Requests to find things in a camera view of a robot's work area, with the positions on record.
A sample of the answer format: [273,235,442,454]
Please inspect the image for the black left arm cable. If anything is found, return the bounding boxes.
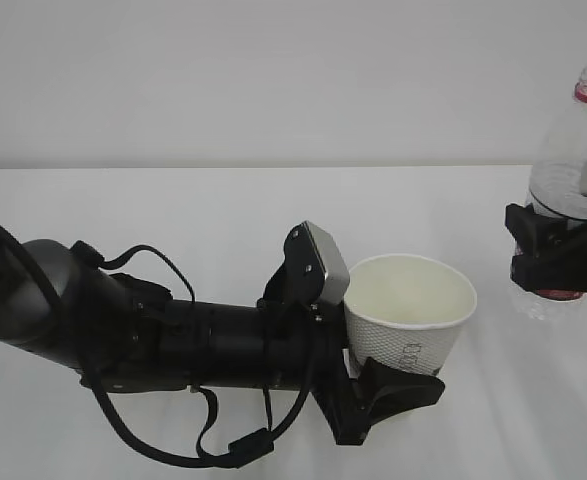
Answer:
[2,239,319,470]

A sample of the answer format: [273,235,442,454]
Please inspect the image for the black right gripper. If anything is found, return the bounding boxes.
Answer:
[505,203,587,300]

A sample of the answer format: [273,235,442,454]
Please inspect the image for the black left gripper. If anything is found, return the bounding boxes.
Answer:
[258,269,445,446]

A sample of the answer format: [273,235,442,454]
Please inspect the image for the clear plastic water bottle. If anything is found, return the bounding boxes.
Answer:
[511,67,587,321]

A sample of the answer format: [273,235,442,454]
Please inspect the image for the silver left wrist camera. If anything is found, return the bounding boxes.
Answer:
[284,221,350,305]

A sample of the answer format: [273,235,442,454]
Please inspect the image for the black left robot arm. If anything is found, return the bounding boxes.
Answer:
[0,221,444,445]

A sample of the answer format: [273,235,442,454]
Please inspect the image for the white paper coffee cup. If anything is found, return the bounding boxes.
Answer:
[344,254,478,376]

